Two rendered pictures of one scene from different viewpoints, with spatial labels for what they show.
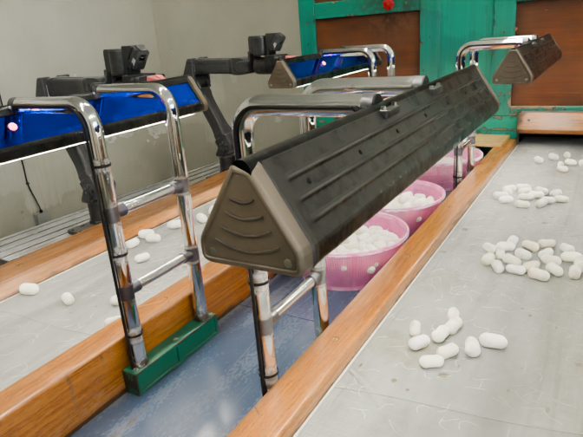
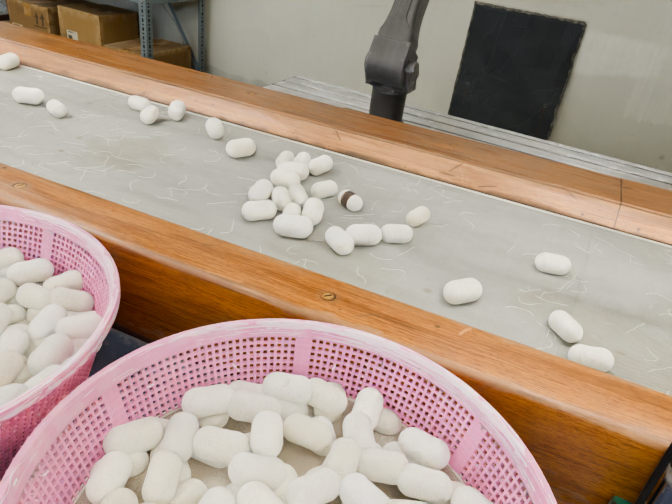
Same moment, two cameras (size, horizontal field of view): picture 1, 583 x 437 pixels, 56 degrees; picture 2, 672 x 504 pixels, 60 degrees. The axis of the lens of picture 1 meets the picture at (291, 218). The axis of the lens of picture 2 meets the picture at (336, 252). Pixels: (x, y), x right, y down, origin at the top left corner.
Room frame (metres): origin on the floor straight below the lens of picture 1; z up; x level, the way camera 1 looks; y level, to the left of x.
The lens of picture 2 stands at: (1.29, -0.44, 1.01)
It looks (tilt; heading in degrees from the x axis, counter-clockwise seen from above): 31 degrees down; 78
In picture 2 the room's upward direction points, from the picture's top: 8 degrees clockwise
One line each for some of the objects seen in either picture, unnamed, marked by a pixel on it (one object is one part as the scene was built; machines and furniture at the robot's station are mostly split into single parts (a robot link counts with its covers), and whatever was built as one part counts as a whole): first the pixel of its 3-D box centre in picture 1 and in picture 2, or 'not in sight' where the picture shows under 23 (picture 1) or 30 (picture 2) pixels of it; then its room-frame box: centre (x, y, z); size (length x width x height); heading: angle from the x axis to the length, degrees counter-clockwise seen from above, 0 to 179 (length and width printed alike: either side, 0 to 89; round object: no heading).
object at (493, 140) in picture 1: (456, 139); not in sight; (1.89, -0.60, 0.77); 0.33 x 0.15 x 0.01; 58
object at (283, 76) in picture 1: (332, 62); not in sight; (1.70, -0.16, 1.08); 0.62 x 0.08 x 0.07; 148
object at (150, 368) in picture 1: (118, 230); not in sight; (0.83, 0.28, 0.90); 0.20 x 0.19 x 0.45; 148
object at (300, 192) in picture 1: (407, 125); not in sight; (0.58, -0.13, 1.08); 0.62 x 0.08 x 0.07; 148
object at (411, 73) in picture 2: (98, 191); (392, 73); (1.56, 0.56, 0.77); 0.09 x 0.06 x 0.06; 145
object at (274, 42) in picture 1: (277, 48); not in sight; (1.90, 0.00, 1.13); 0.07 x 0.06 x 0.11; 145
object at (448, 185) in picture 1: (439, 167); not in sight; (1.70, -0.49, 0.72); 0.27 x 0.27 x 0.10
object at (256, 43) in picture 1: (255, 53); not in sight; (1.96, 0.08, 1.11); 0.12 x 0.09 x 0.12; 55
